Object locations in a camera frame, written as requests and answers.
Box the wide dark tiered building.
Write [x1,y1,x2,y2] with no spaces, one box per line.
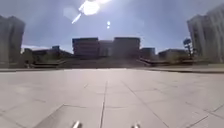
[71,36,157,60]

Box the pale stone slab plaza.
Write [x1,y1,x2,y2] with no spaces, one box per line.
[0,68,224,128]

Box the low flat building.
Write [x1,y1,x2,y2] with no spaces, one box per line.
[157,48,188,62]

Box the robot's own part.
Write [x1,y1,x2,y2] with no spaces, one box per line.
[131,122,141,128]
[71,120,83,128]

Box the low building with blue top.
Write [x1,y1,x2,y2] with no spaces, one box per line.
[21,45,74,63]

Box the tree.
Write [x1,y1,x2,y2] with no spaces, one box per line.
[182,37,195,60]

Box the tall pale building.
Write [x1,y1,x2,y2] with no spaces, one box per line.
[186,3,224,64]

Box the tall grey building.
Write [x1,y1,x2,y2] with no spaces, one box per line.
[0,14,26,65]

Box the long dark low wall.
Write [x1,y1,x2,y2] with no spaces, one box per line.
[19,57,198,70]

